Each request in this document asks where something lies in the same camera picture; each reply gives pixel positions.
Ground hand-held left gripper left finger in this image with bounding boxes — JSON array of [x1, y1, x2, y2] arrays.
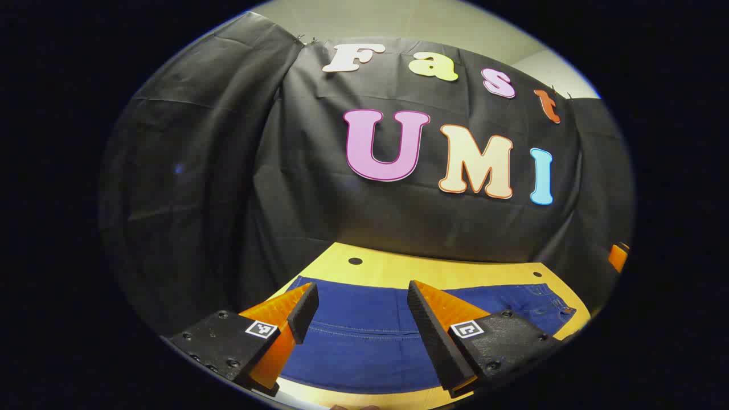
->
[[168, 282, 320, 397]]

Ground blue denim jeans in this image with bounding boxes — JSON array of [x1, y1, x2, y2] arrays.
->
[[279, 276, 577, 395]]

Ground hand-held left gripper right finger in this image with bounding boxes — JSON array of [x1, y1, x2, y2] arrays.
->
[[406, 279, 566, 399]]

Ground black backdrop cloth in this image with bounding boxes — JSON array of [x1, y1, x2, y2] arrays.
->
[[98, 11, 636, 337]]

